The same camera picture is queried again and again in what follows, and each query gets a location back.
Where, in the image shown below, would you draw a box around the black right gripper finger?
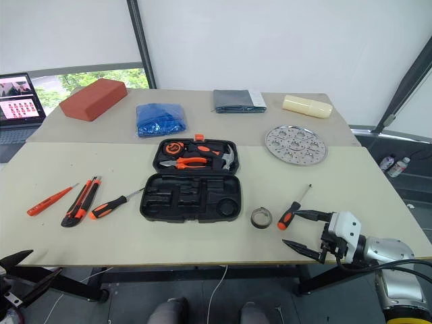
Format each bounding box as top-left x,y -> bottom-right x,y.
294,209 -> 331,223
281,239 -> 328,265

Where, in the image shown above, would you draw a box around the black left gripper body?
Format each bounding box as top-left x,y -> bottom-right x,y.
0,283 -> 20,308

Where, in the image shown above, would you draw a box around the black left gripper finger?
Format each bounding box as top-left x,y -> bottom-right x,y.
16,267 -> 63,308
0,249 -> 34,271

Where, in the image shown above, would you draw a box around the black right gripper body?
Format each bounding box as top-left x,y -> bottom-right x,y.
320,221 -> 349,265

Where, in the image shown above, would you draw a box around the black orange handled screwdriver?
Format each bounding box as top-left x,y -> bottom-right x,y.
277,184 -> 313,231
89,188 -> 146,221

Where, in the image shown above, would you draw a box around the black electrical tape roll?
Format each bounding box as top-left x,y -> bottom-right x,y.
250,207 -> 273,229

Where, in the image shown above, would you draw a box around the orange tester screwdriver pen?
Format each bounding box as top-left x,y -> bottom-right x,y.
26,183 -> 80,217

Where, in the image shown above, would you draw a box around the orange black utility knife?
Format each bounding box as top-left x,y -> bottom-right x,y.
61,175 -> 103,228

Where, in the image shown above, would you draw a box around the black tool case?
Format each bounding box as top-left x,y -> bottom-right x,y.
138,134 -> 244,224

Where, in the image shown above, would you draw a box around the round perforated steel plate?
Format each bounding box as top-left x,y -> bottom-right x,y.
265,125 -> 329,167

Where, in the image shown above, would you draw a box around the dark capped plastic bottle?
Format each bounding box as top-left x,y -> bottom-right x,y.
379,154 -> 396,171

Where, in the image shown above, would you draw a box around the clear white labelled bottle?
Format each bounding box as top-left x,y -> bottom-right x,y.
387,157 -> 412,179

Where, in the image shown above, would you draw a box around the cream cylindrical case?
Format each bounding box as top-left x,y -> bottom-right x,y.
282,94 -> 334,120

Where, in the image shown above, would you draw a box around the dark rounded shape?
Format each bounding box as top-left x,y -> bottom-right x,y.
146,296 -> 190,324

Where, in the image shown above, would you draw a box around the dark grey folded cloth package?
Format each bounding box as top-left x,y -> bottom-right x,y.
212,89 -> 268,114

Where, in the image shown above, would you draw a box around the orange black tape measure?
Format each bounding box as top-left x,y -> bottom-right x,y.
164,142 -> 185,157

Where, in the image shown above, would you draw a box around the open laptop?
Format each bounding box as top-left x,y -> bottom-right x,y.
0,72 -> 47,153

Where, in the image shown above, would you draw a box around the red brick block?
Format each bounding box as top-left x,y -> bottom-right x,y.
59,78 -> 129,122

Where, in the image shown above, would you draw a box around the blue plastic bag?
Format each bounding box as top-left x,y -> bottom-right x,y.
135,103 -> 188,138

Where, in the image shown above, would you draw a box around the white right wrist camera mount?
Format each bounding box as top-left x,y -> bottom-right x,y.
326,211 -> 362,265

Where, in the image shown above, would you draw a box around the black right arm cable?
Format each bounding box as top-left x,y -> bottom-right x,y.
333,256 -> 432,283

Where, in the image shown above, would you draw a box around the thin white cable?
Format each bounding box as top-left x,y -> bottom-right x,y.
205,265 -> 229,324

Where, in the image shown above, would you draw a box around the black metal table frame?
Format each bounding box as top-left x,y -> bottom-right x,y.
0,263 -> 375,303

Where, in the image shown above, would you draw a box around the claw hammer orange black handle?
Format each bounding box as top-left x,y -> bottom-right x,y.
188,141 -> 238,170

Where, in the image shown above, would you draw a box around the orange handled pliers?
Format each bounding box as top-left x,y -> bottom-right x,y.
159,157 -> 212,170

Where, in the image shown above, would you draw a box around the dark slanted frame post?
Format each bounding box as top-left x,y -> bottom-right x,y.
373,43 -> 432,134

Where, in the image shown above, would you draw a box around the dark window frame post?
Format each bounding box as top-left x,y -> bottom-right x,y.
126,0 -> 157,90

